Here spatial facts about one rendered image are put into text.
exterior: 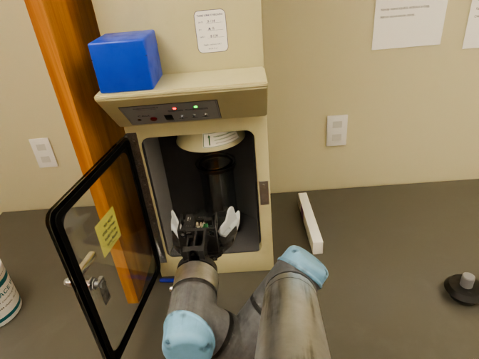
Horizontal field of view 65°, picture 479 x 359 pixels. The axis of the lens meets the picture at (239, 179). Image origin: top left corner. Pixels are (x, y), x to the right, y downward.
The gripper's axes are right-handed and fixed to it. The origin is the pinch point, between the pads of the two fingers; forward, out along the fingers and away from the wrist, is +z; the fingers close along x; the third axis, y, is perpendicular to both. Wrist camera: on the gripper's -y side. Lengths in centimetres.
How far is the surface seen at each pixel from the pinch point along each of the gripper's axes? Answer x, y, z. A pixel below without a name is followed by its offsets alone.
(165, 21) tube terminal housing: 4.0, 39.2, 10.7
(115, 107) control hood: 14.4, 26.1, 1.3
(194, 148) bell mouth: 2.5, 10.7, 12.8
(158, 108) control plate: 6.5, 24.7, 2.5
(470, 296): -60, -24, -6
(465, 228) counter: -74, -28, 23
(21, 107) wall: 65, 11, 54
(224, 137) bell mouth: -4.9, 12.3, 13.9
